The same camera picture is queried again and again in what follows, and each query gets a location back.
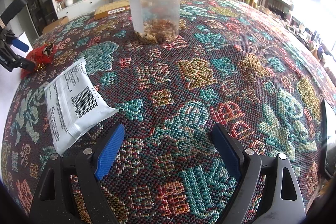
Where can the flat yellow cardboard box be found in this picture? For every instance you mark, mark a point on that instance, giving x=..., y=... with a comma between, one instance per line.
x=111, y=8

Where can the white tv console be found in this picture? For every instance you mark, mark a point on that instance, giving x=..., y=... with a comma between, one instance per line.
x=81, y=7

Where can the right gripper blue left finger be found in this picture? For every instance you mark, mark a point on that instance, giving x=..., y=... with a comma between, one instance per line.
x=54, y=201

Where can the red mesh gift pouch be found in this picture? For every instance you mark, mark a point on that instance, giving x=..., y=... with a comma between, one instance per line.
x=41, y=57

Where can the brown cardboard box on floor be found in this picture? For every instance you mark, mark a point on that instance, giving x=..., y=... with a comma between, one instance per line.
x=62, y=21

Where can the clear jar with black lid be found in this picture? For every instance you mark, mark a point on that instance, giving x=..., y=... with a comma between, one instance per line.
x=155, y=21

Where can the white barcode mailer pouch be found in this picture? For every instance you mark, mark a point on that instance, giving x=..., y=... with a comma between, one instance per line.
x=74, y=106

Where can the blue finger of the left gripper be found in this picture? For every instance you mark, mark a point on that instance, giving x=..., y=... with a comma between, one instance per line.
x=20, y=45

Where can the red flower vase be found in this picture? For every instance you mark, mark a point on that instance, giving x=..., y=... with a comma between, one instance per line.
x=64, y=3

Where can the patterned woven tablecloth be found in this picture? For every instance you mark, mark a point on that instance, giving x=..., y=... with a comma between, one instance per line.
x=230, y=64

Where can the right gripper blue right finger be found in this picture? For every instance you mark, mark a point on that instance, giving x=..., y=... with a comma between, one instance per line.
x=281, y=199

